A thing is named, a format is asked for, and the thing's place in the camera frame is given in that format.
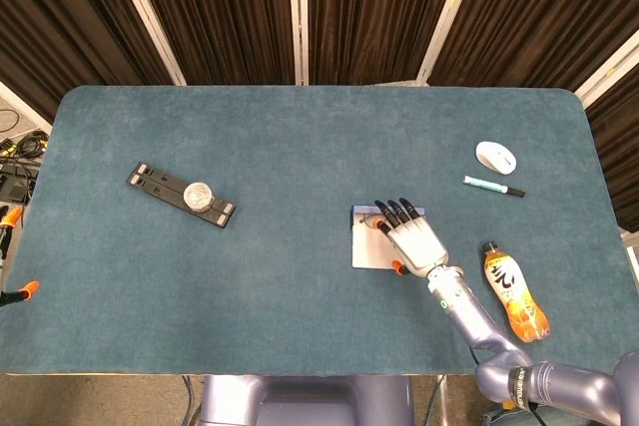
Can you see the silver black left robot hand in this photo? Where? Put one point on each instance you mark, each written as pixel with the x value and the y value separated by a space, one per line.
pixel 11 219

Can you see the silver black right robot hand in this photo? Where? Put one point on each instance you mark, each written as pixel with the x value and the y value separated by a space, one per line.
pixel 417 246

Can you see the white and blue box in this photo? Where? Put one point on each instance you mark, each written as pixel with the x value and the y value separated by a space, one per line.
pixel 367 246

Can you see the black power strip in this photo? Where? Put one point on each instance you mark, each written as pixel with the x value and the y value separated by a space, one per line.
pixel 15 179

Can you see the teal marker pen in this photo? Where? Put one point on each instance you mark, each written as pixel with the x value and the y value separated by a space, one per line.
pixel 486 184

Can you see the orange tea plastic bottle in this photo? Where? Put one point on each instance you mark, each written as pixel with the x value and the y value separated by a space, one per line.
pixel 509 286

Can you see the white computer mouse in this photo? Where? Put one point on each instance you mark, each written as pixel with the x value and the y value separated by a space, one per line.
pixel 495 156

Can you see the black bar with silver knob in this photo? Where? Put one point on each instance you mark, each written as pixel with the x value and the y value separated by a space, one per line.
pixel 160 184

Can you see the blue table cloth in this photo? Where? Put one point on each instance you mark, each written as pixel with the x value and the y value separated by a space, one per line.
pixel 299 146

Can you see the blue fabric cushion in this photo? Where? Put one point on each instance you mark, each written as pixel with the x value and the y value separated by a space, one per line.
pixel 494 418

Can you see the clear round jar of clips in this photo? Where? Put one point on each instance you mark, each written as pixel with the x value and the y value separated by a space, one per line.
pixel 198 196

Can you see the purple robot torso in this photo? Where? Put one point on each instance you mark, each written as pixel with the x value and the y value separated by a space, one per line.
pixel 299 401

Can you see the brown curtain screen panel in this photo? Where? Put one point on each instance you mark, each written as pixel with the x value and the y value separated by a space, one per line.
pixel 539 12
pixel 374 12
pixel 224 12
pixel 619 146
pixel 50 22

